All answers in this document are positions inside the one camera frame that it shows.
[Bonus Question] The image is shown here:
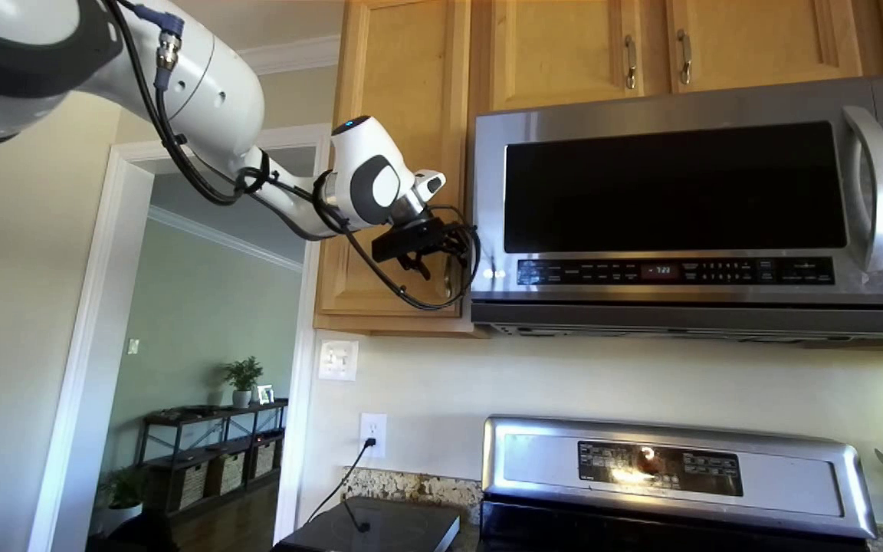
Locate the black power cord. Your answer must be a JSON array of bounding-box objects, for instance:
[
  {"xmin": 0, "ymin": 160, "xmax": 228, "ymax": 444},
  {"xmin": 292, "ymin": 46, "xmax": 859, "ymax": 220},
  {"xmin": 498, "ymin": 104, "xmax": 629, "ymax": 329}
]
[{"xmin": 305, "ymin": 436, "xmax": 380, "ymax": 534}]

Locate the low potted plant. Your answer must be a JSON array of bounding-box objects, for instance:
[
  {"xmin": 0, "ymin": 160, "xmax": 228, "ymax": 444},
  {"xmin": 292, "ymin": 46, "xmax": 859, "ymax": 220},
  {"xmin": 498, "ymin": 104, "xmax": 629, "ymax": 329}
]
[{"xmin": 91, "ymin": 468, "xmax": 146, "ymax": 539}]

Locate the white light switch plate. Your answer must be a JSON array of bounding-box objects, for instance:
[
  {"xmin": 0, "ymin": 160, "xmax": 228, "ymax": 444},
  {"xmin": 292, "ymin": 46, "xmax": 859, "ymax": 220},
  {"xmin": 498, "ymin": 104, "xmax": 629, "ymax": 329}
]
[{"xmin": 314, "ymin": 337, "xmax": 361, "ymax": 383}]

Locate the white door frame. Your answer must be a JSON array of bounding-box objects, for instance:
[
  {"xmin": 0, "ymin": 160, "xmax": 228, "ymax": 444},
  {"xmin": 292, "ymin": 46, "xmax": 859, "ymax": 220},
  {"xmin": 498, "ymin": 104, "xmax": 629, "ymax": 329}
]
[{"xmin": 25, "ymin": 121, "xmax": 332, "ymax": 552}]

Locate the black induction cooktop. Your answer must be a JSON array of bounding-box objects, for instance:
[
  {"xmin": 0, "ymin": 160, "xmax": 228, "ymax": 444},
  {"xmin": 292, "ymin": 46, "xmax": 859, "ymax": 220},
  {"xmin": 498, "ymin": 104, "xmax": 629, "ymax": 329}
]
[{"xmin": 270, "ymin": 498, "xmax": 465, "ymax": 552}]

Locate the green potted plant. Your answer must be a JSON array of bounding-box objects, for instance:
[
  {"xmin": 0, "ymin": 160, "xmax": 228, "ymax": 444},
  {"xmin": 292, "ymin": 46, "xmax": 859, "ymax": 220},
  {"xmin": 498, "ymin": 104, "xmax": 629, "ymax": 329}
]
[{"xmin": 218, "ymin": 354, "xmax": 267, "ymax": 411}]

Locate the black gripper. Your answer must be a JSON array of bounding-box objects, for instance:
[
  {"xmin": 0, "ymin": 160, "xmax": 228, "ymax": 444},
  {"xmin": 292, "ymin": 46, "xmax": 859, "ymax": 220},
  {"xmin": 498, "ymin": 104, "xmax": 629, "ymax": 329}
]
[{"xmin": 419, "ymin": 210, "xmax": 478, "ymax": 286}]

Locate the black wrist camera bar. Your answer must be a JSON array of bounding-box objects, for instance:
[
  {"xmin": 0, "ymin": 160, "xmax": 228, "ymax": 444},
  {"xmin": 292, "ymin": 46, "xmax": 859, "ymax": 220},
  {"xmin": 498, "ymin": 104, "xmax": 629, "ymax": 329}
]
[{"xmin": 369, "ymin": 217, "xmax": 454, "ymax": 266}]

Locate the stainless steel stove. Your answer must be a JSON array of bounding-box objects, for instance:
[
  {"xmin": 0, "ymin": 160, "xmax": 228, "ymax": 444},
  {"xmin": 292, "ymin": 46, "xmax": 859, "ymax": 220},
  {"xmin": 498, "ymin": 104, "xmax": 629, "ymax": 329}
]
[{"xmin": 475, "ymin": 413, "xmax": 883, "ymax": 552}]

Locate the tall wooden cabinet door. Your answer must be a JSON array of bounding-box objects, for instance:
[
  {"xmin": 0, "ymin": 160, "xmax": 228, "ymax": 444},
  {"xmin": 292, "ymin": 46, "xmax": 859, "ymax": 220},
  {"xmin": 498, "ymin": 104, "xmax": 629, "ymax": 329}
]
[{"xmin": 314, "ymin": 0, "xmax": 475, "ymax": 323}]

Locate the dark shelf unit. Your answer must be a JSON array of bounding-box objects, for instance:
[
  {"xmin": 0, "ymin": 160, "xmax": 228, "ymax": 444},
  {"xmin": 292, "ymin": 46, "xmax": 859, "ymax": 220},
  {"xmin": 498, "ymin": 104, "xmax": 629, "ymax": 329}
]
[{"xmin": 133, "ymin": 396, "xmax": 292, "ymax": 515}]

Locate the white wall outlet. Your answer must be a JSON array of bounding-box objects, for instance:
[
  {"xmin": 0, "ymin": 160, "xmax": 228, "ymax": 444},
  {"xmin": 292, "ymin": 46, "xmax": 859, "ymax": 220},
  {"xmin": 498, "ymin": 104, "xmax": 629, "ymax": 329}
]
[{"xmin": 359, "ymin": 411, "xmax": 388, "ymax": 463}]

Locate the stainless steel microwave oven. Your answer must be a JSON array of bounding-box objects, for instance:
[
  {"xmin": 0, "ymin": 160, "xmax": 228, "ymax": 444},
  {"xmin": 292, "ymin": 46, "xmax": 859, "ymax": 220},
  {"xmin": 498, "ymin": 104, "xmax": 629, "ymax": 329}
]
[{"xmin": 465, "ymin": 72, "xmax": 883, "ymax": 347}]

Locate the metal cabinet door handle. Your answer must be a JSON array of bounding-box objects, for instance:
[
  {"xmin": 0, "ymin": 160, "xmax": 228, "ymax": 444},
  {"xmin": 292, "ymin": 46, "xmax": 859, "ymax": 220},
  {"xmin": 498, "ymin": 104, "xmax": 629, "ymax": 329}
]
[
  {"xmin": 619, "ymin": 35, "xmax": 641, "ymax": 91},
  {"xmin": 671, "ymin": 28, "xmax": 691, "ymax": 88}
]

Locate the woven storage basket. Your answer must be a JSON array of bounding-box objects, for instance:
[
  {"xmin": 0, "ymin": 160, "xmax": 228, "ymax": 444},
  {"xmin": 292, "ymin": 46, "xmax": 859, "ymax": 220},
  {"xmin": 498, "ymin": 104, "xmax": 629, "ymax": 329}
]
[
  {"xmin": 249, "ymin": 436, "xmax": 283, "ymax": 484},
  {"xmin": 209, "ymin": 448, "xmax": 250, "ymax": 499},
  {"xmin": 167, "ymin": 457, "xmax": 209, "ymax": 512}
]

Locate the small wooden cabinet door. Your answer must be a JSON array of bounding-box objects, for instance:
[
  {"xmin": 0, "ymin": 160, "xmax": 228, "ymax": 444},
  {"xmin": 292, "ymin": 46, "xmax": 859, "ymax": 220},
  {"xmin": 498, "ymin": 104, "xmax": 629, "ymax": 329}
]
[
  {"xmin": 661, "ymin": 0, "xmax": 867, "ymax": 98},
  {"xmin": 485, "ymin": 0, "xmax": 649, "ymax": 111}
]

